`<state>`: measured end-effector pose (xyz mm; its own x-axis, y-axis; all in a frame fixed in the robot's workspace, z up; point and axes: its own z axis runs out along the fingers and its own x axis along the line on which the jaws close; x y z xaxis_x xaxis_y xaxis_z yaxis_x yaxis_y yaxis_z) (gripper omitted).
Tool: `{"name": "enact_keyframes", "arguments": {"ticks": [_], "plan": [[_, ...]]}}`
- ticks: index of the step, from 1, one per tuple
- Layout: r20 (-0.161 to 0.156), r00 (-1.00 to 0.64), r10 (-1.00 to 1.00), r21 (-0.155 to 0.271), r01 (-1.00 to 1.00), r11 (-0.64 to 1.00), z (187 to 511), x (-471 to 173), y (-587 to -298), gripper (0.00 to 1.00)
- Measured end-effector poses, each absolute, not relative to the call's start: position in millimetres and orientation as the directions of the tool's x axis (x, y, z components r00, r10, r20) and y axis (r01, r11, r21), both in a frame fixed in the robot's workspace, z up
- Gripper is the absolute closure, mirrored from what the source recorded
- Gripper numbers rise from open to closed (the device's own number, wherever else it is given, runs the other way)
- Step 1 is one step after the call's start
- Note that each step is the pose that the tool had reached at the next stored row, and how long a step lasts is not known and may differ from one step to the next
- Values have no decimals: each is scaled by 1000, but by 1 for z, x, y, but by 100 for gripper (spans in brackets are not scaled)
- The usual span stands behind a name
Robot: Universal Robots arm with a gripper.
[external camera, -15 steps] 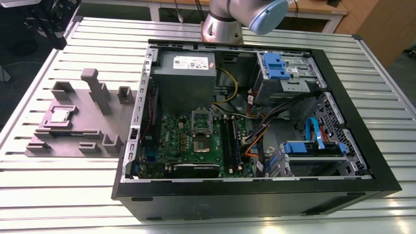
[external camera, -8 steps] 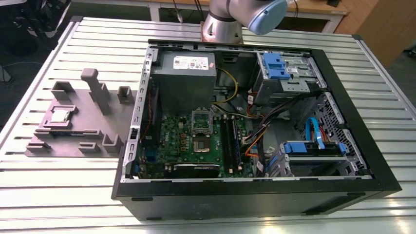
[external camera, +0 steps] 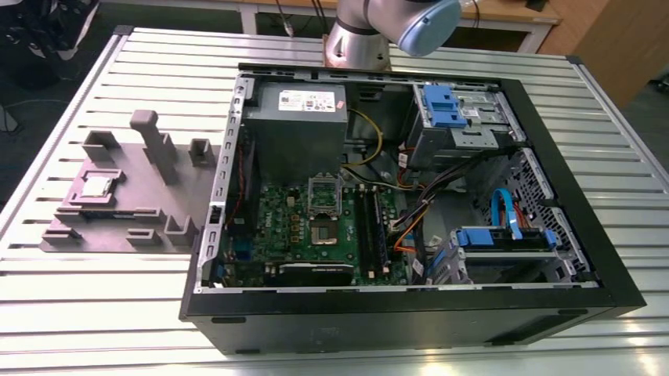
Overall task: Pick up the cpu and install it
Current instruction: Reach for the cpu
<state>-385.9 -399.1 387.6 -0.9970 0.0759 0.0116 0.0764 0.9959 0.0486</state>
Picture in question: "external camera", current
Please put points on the black PC case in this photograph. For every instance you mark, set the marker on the black PC case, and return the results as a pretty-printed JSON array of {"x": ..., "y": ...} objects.
[{"x": 367, "y": 321}]

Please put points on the green motherboard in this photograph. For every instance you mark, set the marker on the green motherboard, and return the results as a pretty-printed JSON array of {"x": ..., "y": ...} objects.
[{"x": 261, "y": 219}]

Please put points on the CPU socket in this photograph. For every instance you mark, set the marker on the CPU socket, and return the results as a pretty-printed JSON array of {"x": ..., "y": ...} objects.
[{"x": 324, "y": 234}]

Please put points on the wooden desk white frame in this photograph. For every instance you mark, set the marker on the wooden desk white frame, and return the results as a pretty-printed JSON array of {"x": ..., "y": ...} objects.
[{"x": 523, "y": 15}]

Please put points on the grey metal drive cage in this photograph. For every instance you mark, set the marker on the grey metal drive cage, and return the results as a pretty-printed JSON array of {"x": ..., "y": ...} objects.
[
  {"x": 512, "y": 254},
  {"x": 473, "y": 143}
]

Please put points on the black graphics card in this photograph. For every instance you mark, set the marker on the black graphics card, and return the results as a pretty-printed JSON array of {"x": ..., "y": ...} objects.
[{"x": 315, "y": 273}]

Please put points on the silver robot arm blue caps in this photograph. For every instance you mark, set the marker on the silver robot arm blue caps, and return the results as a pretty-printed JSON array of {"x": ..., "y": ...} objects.
[{"x": 356, "y": 43}]

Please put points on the hard disk in blue carrier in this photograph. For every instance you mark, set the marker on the hard disk in blue carrier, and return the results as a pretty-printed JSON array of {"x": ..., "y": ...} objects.
[{"x": 477, "y": 237}]

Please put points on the metal locking lever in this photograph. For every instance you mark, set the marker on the metal locking lever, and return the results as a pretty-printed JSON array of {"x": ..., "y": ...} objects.
[{"x": 343, "y": 196}]

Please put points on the silver CPU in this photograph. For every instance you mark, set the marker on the silver CPU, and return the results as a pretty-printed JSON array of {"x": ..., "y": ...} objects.
[{"x": 96, "y": 187}]

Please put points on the black RAM slot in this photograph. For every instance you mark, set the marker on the black RAM slot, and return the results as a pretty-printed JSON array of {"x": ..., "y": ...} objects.
[{"x": 363, "y": 235}]

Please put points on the blue disk carrier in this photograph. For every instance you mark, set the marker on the blue disk carrier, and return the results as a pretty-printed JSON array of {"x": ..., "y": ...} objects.
[
  {"x": 441, "y": 98},
  {"x": 451, "y": 119}
]

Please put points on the wooden cabinet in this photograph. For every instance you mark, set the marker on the wooden cabinet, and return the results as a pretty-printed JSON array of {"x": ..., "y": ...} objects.
[{"x": 618, "y": 47}]

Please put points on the grey power supply unit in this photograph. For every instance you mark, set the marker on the grey power supply unit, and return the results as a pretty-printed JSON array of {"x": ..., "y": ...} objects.
[{"x": 293, "y": 149}]

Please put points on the black table corner cap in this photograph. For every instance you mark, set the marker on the black table corner cap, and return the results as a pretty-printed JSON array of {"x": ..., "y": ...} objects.
[
  {"x": 574, "y": 60},
  {"x": 124, "y": 30}
]

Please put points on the RAM stick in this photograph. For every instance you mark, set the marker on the RAM stick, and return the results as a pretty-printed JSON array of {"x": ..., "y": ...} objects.
[{"x": 105, "y": 215}]

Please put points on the grey parts rack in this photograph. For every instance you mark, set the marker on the grey parts rack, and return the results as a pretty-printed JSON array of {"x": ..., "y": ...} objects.
[{"x": 137, "y": 188}]

